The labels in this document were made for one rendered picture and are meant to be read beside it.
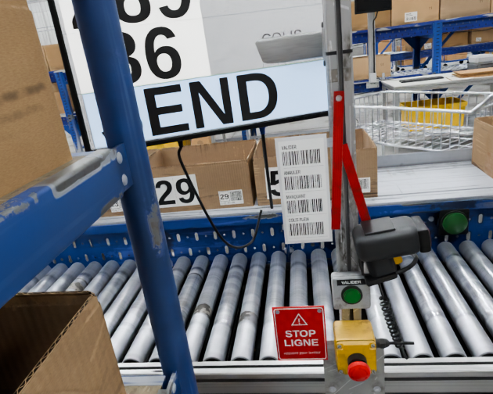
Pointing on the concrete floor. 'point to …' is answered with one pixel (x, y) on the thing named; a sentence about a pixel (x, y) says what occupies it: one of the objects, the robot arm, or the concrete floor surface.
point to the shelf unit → (95, 207)
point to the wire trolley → (424, 119)
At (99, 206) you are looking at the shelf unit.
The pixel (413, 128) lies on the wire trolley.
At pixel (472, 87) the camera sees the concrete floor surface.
